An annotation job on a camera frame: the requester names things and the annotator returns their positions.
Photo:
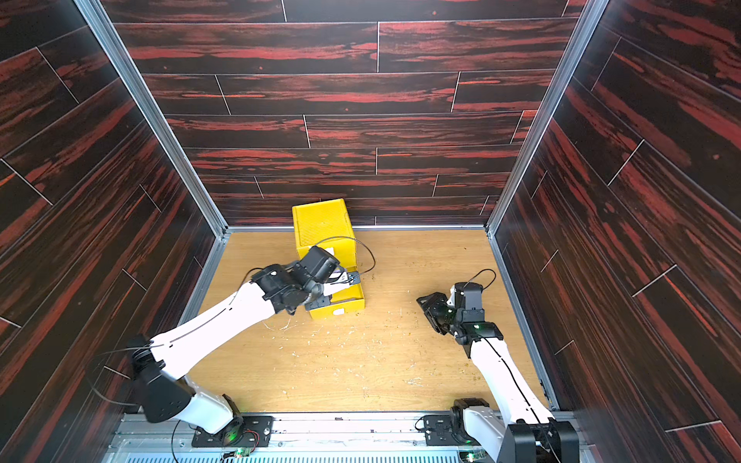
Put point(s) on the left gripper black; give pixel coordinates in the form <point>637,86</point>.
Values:
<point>325,301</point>

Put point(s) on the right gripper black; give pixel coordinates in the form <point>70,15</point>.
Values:
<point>438,310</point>

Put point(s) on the yellow bottom drawer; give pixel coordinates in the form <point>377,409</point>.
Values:
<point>336,300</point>

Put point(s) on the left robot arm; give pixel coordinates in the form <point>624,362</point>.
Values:
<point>161,364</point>

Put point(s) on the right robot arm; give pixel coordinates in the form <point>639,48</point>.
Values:
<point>522,429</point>

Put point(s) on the yellow drawer cabinet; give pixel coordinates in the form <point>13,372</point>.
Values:
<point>327,225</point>

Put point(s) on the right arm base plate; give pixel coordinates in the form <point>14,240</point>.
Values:
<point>438,430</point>

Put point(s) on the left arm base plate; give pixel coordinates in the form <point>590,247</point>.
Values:
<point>250,432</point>

